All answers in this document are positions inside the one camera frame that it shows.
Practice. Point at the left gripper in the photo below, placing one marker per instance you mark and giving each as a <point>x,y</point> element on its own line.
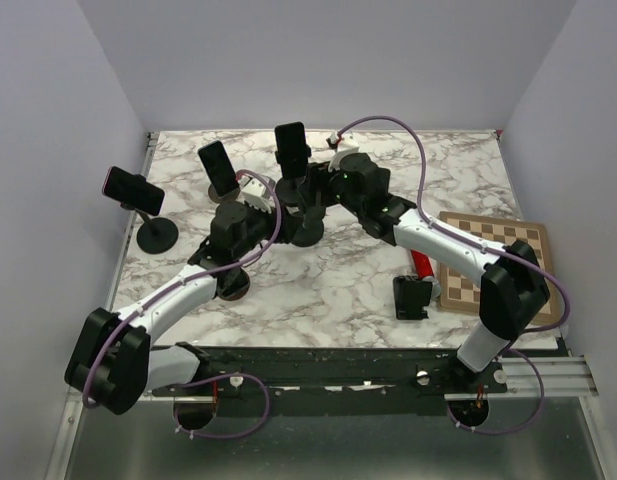
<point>289,225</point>

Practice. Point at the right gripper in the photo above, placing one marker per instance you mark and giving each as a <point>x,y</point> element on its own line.
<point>318,175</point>

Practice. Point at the black clamp stand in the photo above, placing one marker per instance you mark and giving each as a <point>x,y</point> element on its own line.
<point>309,226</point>

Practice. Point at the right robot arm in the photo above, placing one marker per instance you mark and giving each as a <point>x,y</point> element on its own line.
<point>512,287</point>

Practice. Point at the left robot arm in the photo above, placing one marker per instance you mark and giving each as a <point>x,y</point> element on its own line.
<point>110,361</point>

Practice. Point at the back centre black stand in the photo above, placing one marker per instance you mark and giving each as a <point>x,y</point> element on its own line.
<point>285,190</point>

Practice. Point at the back centre black phone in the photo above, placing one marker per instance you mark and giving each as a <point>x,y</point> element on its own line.
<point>292,150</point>

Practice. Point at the black phone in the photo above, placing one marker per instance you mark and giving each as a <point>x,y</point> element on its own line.
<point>218,167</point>
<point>292,150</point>

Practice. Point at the back left black phone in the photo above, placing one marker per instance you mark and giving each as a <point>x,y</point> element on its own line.
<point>218,167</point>

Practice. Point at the far left black stand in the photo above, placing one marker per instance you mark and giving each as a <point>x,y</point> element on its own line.
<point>156,235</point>

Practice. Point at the right black folding stand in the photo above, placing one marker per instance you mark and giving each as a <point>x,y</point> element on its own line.
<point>412,295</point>

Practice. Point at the red cylinder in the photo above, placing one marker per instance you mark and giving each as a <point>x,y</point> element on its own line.
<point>423,266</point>

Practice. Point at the wooden chessboard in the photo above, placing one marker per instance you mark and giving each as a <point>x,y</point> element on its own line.
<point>460,295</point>

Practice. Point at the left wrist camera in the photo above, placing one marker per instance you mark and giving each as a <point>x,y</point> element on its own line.
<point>255,192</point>

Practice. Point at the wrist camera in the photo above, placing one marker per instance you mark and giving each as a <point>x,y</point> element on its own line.
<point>342,146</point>
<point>255,192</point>

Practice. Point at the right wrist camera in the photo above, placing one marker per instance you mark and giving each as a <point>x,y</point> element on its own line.
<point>342,146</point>

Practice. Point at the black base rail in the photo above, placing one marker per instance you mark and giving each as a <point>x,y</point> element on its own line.
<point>320,382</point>

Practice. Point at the aluminium frame rail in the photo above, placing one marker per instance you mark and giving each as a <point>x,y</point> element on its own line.
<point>537,429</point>

